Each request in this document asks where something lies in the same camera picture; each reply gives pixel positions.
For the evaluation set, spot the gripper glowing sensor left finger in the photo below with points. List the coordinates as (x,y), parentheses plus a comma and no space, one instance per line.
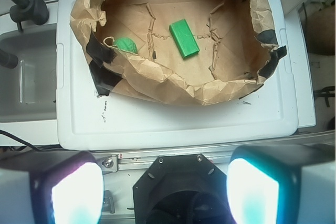
(51,187)

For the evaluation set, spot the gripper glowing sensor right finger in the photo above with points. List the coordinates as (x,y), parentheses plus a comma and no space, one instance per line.
(291,183)

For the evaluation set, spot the green rectangular block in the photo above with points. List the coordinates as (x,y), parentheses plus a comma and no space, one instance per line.
(184,39)

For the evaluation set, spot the white plastic cooler lid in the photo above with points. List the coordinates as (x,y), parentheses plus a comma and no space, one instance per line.
(87,121)

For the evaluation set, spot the green crumpled ball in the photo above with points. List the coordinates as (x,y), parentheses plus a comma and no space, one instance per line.
(126,44)

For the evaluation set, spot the brown paper bag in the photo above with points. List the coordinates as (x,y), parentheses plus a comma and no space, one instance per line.
(178,52)

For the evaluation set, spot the black faucet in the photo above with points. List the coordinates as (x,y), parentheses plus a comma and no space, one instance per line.
(25,10)

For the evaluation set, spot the aluminium extrusion rail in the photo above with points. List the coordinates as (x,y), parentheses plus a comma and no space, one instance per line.
(114,161)

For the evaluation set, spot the black octagonal mount plate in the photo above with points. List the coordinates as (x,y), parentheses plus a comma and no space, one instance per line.
(181,189)

